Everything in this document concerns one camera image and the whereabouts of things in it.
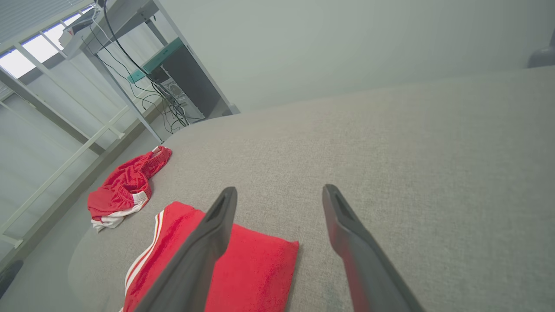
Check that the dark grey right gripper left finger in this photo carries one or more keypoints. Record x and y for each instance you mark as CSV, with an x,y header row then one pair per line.
x,y
204,255

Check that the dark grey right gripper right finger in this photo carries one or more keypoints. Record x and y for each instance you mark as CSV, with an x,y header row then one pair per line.
x,y
364,268

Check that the red Bulls jersey white sleeves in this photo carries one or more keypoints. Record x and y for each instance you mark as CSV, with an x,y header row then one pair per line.
x,y
256,268

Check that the red shorts white side stripe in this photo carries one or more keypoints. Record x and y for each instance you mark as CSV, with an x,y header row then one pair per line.
x,y
121,186

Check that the white metal window railing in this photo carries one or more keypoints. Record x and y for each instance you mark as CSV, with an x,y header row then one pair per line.
x,y
56,173

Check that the dark computer tower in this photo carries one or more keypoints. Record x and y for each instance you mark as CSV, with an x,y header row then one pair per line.
x,y
190,82

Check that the teal shelf bar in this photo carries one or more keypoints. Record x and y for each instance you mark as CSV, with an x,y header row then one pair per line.
x,y
156,58

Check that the wide white partition panel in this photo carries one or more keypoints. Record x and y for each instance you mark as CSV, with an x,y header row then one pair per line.
x,y
347,43

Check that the white metal desk frame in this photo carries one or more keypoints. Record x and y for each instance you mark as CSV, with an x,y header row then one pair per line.
x,y
117,93

